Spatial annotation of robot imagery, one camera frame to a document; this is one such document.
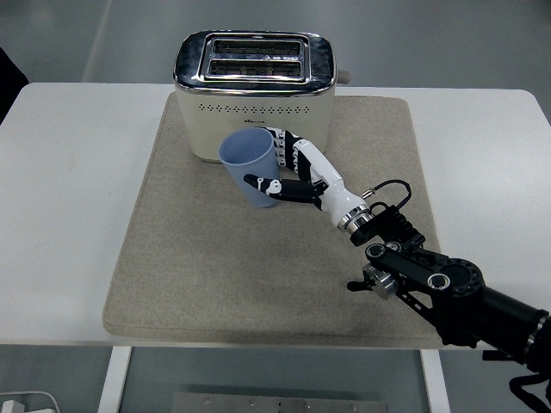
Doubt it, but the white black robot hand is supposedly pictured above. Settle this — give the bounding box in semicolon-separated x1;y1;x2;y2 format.
243;125;368;228

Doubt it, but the blue plastic cup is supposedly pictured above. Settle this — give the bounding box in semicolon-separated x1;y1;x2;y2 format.
218;127;281;210

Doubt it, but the cream chrome toaster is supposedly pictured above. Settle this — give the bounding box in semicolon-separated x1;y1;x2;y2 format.
172;29;352;167

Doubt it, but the beige felt mat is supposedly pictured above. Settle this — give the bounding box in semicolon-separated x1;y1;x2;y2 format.
102;92;460;347

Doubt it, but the white table leg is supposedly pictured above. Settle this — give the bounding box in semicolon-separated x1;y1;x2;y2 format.
419;348;451;413
96;346;133;413

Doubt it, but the grey metal plate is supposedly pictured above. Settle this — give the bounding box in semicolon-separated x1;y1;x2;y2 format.
171;391;388;413

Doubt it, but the person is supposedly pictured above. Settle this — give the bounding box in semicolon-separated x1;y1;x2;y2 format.
0;46;30;126

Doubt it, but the white cable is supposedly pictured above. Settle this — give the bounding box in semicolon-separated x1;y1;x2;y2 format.
0;390;61;413

